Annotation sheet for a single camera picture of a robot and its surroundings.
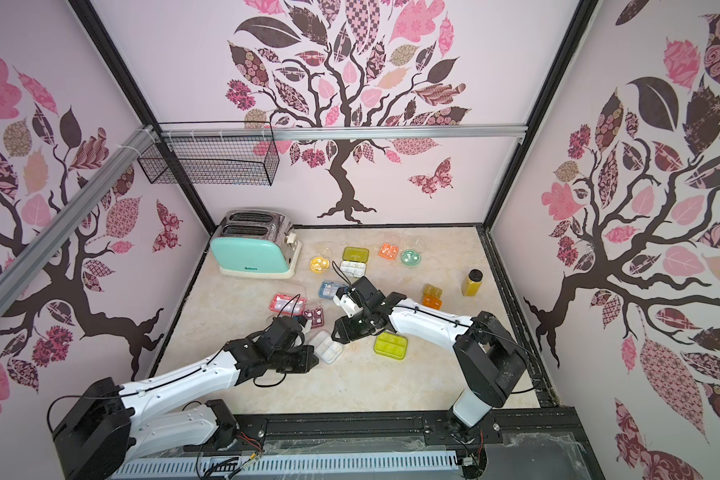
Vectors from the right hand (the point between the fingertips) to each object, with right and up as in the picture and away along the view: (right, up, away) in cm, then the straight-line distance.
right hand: (339, 333), depth 83 cm
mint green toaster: (-28, +26, +12) cm, 40 cm away
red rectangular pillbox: (-18, +5, +14) cm, 24 cm away
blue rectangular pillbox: (-5, +10, +18) cm, 21 cm away
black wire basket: (-32, +55, +12) cm, 65 cm away
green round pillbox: (+24, +21, +28) cm, 42 cm away
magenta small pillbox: (-8, +2, +11) cm, 14 cm away
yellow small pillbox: (+29, +10, +18) cm, 36 cm away
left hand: (-5, -9, -2) cm, 11 cm away
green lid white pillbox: (+15, -5, +5) cm, 17 cm away
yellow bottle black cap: (+42, +13, +12) cm, 46 cm away
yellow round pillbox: (-10, +19, +24) cm, 32 cm away
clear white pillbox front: (-5, -6, +5) cm, 9 cm away
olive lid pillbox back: (+3, +19, +26) cm, 33 cm away
